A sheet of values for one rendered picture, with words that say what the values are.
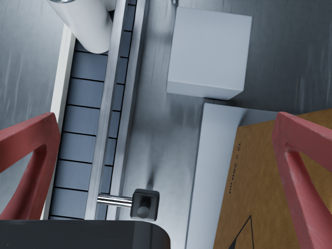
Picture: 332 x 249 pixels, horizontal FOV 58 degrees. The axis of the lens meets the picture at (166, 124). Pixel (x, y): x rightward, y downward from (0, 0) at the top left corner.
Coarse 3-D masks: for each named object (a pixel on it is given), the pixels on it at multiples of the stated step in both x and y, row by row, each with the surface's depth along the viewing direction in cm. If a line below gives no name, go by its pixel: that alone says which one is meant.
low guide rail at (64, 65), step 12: (72, 36) 39; (60, 48) 39; (72, 48) 40; (60, 60) 39; (60, 72) 38; (60, 84) 38; (60, 96) 38; (60, 108) 38; (60, 120) 39; (60, 132) 40; (48, 192) 38; (48, 204) 39
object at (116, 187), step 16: (144, 0) 43; (144, 16) 44; (144, 32) 47; (128, 64) 42; (128, 80) 42; (128, 96) 42; (128, 112) 42; (128, 128) 43; (128, 144) 46; (112, 176) 42; (112, 192) 41; (112, 208) 41
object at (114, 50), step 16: (112, 32) 34; (112, 48) 34; (112, 64) 34; (112, 80) 34; (112, 96) 34; (96, 144) 33; (96, 160) 33; (96, 176) 33; (96, 192) 33; (96, 208) 33
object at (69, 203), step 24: (72, 72) 42; (96, 72) 42; (120, 72) 42; (72, 96) 42; (96, 96) 42; (120, 96) 42; (72, 120) 42; (96, 120) 42; (72, 144) 41; (72, 168) 41; (72, 192) 41; (48, 216) 41; (72, 216) 41
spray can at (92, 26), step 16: (48, 0) 27; (64, 0) 26; (80, 0) 27; (96, 0) 30; (64, 16) 30; (80, 16) 30; (96, 16) 32; (80, 32) 34; (96, 32) 35; (96, 48) 40
